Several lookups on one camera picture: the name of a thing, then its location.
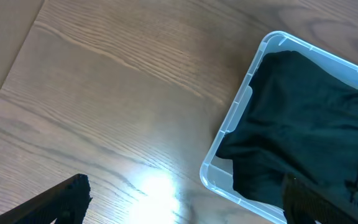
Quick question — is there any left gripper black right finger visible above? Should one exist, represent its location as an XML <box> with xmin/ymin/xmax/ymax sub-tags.
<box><xmin>282</xmin><ymin>174</ymin><xmax>358</xmax><ymax>224</ymax></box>

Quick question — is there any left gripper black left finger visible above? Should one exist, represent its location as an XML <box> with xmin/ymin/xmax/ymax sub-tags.
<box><xmin>0</xmin><ymin>174</ymin><xmax>92</xmax><ymax>224</ymax></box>

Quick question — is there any large black garment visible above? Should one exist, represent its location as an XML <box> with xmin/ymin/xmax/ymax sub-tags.
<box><xmin>216</xmin><ymin>51</ymin><xmax>358</xmax><ymax>207</ymax></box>

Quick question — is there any clear plastic storage bin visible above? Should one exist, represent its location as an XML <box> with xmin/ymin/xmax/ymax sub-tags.
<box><xmin>200</xmin><ymin>30</ymin><xmax>358</xmax><ymax>224</ymax></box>

